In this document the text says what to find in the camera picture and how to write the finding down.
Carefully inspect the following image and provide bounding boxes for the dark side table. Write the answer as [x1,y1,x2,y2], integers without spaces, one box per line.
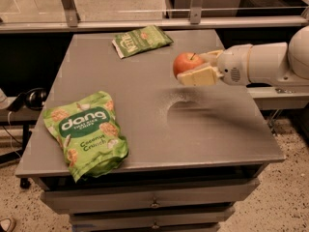
[0,89,41,165]

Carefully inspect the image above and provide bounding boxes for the black headphones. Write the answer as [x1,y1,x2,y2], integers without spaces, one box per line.
[8,88,47,112]

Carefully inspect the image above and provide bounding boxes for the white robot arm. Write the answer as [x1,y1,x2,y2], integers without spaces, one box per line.
[175,26,309,87]

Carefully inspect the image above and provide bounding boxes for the grey drawer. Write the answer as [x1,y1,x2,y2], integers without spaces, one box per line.
[70,207,235,232]
[42,178,260,214]

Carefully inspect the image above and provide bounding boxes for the white cable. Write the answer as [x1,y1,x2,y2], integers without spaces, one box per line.
[6,110,23,160]

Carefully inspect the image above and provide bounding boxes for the dark green snack bag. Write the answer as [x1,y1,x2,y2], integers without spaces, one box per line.
[112,25,174,59]

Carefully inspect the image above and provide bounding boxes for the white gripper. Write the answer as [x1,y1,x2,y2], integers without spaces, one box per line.
[177,44,252,86]

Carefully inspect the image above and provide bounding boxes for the grey drawer cabinet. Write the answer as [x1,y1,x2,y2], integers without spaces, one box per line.
[16,30,284,232]

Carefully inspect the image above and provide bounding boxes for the shoe tip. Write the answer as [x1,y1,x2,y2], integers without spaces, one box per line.
[0,218,15,232]

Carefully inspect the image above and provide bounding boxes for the glass railing with metal posts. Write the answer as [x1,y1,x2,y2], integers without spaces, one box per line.
[0,0,309,33]

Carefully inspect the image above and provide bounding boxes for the red apple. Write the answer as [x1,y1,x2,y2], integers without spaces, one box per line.
[173,52,205,76]

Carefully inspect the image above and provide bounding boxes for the green dang rice chip bag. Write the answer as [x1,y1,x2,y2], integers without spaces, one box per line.
[42,91,128,183]

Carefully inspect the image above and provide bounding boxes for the top grey drawer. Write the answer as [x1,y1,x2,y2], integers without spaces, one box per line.
[42,178,260,214]

